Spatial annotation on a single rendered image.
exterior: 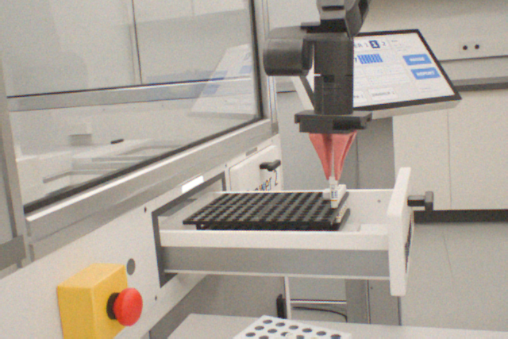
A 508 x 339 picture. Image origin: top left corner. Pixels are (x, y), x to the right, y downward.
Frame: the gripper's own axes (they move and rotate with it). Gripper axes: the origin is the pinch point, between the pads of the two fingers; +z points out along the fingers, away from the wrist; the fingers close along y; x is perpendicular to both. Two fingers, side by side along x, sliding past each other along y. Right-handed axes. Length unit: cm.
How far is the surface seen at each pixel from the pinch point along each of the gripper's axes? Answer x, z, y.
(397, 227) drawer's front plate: 12.5, 3.1, -11.2
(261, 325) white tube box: 19.4, 15.4, 4.1
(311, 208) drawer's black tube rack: 1.1, 5.2, 3.0
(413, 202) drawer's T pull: -0.6, 3.4, -11.6
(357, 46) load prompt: -101, -18, 18
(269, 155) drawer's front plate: -37.9, 5.6, 24.3
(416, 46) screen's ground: -116, -18, 1
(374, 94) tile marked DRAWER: -90, -4, 10
